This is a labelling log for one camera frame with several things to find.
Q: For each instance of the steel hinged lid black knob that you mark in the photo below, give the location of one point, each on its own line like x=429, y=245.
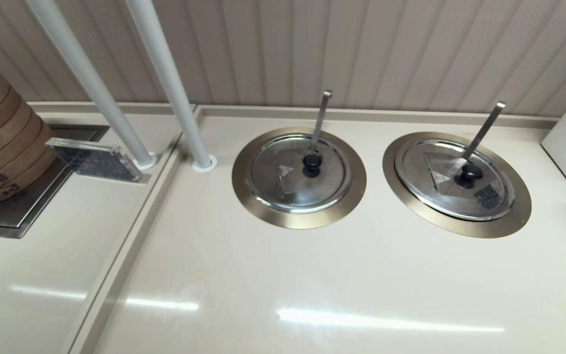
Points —
x=273, y=191
x=430, y=191

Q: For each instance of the round steel soup well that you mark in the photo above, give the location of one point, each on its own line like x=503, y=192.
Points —
x=487, y=230

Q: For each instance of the white round pole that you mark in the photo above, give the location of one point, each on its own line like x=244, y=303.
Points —
x=96, y=88
x=175, y=88

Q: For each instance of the clear acrylic sign holder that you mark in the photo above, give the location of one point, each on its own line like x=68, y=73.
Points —
x=96, y=160

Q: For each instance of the recessed steel tray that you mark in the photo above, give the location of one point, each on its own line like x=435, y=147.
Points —
x=27, y=216

